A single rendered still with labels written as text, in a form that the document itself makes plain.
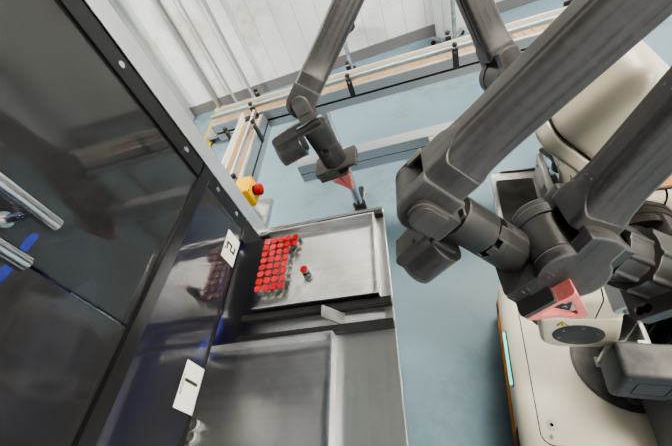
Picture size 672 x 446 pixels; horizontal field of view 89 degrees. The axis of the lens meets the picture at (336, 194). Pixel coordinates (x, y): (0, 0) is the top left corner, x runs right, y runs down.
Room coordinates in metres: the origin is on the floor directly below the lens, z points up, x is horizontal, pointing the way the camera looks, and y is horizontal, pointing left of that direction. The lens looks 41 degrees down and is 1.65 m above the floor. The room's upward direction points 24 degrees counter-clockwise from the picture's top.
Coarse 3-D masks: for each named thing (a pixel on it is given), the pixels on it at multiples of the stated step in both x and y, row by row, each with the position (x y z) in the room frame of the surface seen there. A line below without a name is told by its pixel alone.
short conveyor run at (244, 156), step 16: (256, 112) 1.54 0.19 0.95; (224, 128) 1.43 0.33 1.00; (240, 128) 1.51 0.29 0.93; (256, 128) 1.38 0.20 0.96; (240, 144) 1.37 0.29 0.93; (256, 144) 1.33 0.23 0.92; (224, 160) 1.23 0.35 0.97; (240, 160) 1.24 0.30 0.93; (256, 160) 1.26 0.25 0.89; (240, 176) 1.13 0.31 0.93; (256, 176) 1.20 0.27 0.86
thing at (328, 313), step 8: (328, 312) 0.45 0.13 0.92; (336, 312) 0.45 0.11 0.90; (352, 312) 0.44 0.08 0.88; (360, 312) 0.44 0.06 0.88; (368, 312) 0.43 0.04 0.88; (376, 312) 0.42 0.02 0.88; (384, 312) 0.41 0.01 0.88; (336, 320) 0.43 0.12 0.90; (344, 320) 0.43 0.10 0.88; (352, 320) 0.43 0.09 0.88; (360, 320) 0.42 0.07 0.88
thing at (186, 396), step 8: (192, 368) 0.39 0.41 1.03; (200, 368) 0.40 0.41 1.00; (184, 376) 0.37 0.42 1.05; (192, 376) 0.38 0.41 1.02; (200, 376) 0.38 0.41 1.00; (184, 384) 0.36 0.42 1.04; (184, 392) 0.35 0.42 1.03; (192, 392) 0.35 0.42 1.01; (176, 400) 0.33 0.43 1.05; (184, 400) 0.33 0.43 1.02; (192, 400) 0.34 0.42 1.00; (176, 408) 0.32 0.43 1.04; (184, 408) 0.32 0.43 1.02; (192, 408) 0.33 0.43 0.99
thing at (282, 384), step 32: (224, 352) 0.49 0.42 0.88; (256, 352) 0.45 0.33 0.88; (288, 352) 0.42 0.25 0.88; (320, 352) 0.38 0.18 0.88; (224, 384) 0.41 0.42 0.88; (256, 384) 0.38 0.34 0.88; (288, 384) 0.35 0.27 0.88; (320, 384) 0.32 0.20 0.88; (192, 416) 0.37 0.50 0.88; (224, 416) 0.34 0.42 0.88; (256, 416) 0.31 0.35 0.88; (288, 416) 0.28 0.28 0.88; (320, 416) 0.26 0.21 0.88
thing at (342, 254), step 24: (360, 216) 0.70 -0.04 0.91; (312, 240) 0.72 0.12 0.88; (336, 240) 0.68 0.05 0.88; (360, 240) 0.64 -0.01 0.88; (312, 264) 0.63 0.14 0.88; (336, 264) 0.60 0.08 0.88; (360, 264) 0.57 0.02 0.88; (312, 288) 0.56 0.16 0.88; (336, 288) 0.53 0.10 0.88; (360, 288) 0.50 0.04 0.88
